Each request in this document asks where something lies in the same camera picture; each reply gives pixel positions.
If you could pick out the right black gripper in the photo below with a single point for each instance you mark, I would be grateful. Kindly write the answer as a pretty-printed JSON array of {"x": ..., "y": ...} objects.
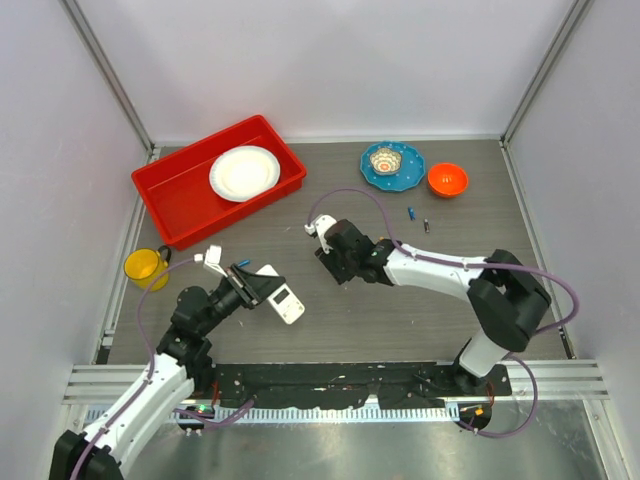
[{"x": 329, "y": 260}]

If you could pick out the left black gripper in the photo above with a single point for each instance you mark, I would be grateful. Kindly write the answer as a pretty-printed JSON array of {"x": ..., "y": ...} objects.
[{"x": 251, "y": 288}]

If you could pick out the white remote control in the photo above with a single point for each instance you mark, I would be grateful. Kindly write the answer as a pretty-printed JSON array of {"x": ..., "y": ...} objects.
[{"x": 284, "y": 301}]

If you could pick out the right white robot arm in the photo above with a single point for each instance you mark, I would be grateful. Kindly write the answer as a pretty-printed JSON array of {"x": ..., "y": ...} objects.
[{"x": 509, "y": 303}]

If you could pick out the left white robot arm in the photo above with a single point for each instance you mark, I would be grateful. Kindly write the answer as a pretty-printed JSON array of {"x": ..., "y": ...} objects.
[{"x": 179, "y": 366}]

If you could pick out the small patterned flower bowl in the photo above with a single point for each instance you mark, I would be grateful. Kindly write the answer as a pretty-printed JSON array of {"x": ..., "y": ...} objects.
[{"x": 385, "y": 161}]

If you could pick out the white paper plate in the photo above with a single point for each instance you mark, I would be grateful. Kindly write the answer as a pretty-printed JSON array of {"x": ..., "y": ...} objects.
[{"x": 243, "y": 173}]

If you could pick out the yellow plastic mug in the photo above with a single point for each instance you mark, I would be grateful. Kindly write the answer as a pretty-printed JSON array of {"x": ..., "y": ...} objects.
[{"x": 146, "y": 266}]

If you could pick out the blue ceramic plate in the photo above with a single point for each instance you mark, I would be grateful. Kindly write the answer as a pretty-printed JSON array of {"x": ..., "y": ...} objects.
[{"x": 411, "y": 173}]

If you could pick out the red plastic bin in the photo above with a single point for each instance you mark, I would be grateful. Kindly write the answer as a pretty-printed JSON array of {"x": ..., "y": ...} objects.
[{"x": 179, "y": 198}]

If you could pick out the orange plastic bowl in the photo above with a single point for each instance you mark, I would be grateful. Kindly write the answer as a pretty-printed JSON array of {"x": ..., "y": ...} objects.
[{"x": 447, "y": 180}]

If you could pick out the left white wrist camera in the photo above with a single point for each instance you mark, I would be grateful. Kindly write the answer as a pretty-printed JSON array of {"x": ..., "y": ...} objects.
[{"x": 210, "y": 260}]

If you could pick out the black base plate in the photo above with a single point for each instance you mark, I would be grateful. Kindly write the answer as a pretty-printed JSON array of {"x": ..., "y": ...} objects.
[{"x": 339, "y": 386}]

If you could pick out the white slotted cable duct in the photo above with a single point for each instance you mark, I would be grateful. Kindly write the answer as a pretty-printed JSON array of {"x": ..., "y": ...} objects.
[{"x": 369, "y": 413}]

